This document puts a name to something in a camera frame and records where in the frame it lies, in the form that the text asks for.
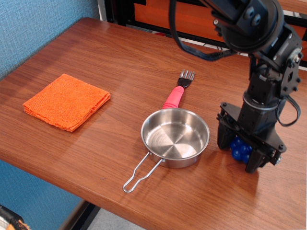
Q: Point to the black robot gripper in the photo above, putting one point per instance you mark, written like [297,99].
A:
[255,124]

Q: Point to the blue plastic grape bunch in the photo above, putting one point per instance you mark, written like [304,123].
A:
[240,150]

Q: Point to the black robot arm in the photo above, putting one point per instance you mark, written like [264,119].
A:
[257,28]

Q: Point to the stainless steel pan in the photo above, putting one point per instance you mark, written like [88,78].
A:
[175,138]

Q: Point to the folded orange cloth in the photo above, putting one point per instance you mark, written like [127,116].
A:
[66,103]

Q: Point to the orange object bottom left corner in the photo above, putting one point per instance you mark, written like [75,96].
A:
[9,220]

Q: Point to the fork with pink handle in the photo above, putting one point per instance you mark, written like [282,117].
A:
[185,79]

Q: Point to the black table leg frame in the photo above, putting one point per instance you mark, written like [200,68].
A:
[81,217]

